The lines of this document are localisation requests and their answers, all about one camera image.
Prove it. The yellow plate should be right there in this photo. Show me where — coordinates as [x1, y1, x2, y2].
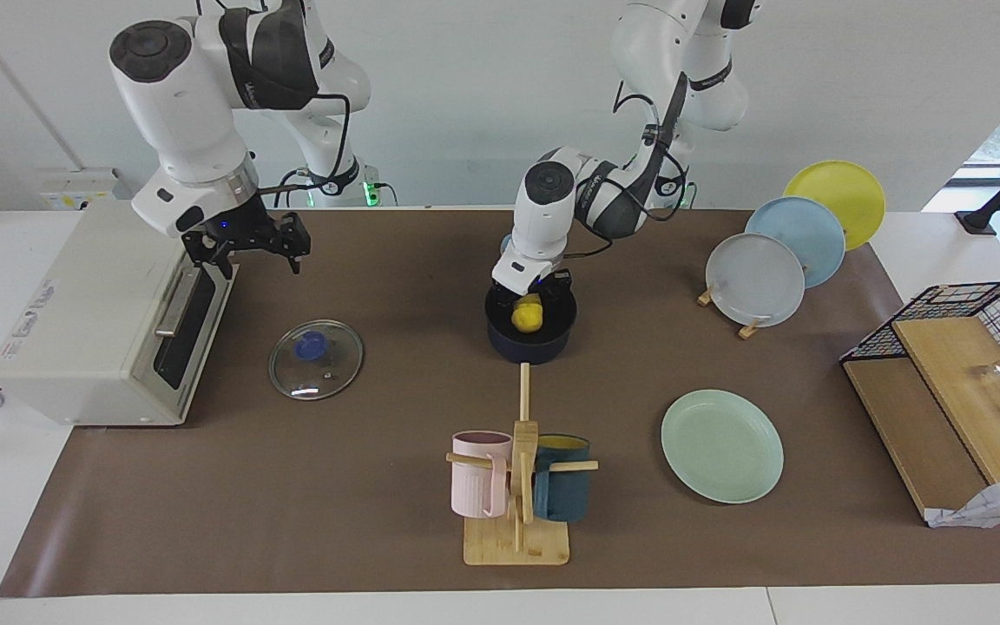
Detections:
[783, 161, 886, 252]

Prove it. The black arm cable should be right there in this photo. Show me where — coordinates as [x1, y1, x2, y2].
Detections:
[613, 74, 694, 202]
[253, 91, 353, 209]

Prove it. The white patterned cloth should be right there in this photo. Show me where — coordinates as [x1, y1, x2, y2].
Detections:
[925, 473, 1000, 529]

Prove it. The pink ribbed mug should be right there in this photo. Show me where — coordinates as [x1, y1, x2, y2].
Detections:
[451, 431, 514, 519]

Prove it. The light blue plate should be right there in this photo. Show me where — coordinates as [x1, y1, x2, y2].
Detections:
[745, 196, 846, 289]

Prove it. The grey plate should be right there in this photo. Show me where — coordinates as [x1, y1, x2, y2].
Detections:
[706, 233, 806, 328]

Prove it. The white wall power box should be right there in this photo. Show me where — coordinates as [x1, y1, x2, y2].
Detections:
[38, 168, 123, 211]

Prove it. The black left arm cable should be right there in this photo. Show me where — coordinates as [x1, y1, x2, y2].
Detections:
[613, 74, 694, 202]

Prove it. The pale green plate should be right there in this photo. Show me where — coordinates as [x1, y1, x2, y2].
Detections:
[661, 389, 785, 504]

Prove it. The brown table mat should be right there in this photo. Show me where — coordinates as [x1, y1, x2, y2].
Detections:
[0, 208, 1000, 598]

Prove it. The dark blue saucepan purple handle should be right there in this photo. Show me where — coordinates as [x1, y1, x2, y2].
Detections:
[484, 278, 577, 365]

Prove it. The glass pot lid purple knob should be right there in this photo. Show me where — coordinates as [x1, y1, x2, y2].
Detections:
[268, 319, 365, 402]

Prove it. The wooden shelf with wire basket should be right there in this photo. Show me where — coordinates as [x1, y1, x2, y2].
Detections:
[840, 280, 1000, 522]

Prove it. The dark teal mug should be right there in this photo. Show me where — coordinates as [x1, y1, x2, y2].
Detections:
[533, 434, 592, 523]

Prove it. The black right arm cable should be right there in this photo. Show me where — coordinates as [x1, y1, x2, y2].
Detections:
[253, 91, 353, 209]

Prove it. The wooden mug tree stand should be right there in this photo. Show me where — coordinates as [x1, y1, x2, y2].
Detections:
[446, 363, 599, 567]

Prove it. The beige toaster oven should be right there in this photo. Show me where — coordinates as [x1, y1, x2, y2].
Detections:
[0, 201, 240, 426]

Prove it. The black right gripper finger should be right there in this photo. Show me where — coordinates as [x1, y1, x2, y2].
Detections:
[185, 239, 234, 279]
[279, 213, 312, 274]

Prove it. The yellow lemon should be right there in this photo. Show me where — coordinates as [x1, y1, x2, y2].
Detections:
[511, 293, 544, 335]

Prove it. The wooden plate rack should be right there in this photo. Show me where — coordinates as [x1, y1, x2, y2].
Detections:
[696, 282, 770, 340]

